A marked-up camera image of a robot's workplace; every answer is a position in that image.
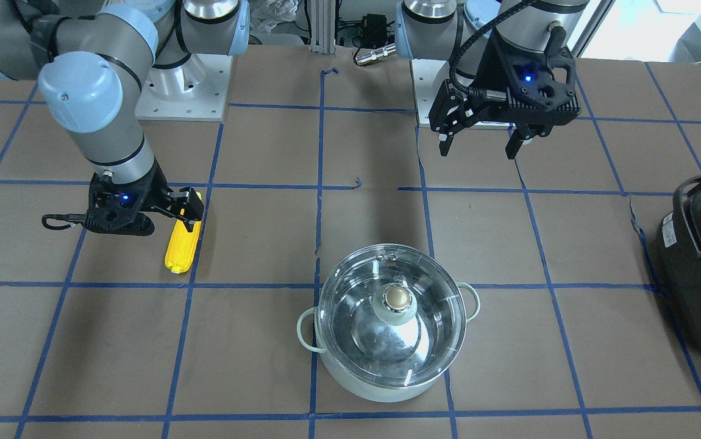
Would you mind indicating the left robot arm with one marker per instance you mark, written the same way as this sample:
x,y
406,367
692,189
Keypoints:
x,y
458,33

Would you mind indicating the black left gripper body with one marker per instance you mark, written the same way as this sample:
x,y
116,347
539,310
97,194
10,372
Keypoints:
x,y
499,61

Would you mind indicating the pale green electric pot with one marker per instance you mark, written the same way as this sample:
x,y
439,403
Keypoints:
x,y
387,329

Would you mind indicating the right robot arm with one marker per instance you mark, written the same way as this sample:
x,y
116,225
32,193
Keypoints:
x,y
91,71

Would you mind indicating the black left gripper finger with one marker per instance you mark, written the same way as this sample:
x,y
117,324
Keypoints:
x,y
446,138
523,134

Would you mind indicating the glass pot lid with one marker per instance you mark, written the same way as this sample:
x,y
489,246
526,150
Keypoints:
x,y
392,314

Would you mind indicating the yellow toy corn cob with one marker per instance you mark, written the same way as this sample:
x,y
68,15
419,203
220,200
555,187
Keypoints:
x,y
181,247

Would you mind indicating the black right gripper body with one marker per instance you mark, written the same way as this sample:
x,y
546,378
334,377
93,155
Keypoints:
x,y
154,185

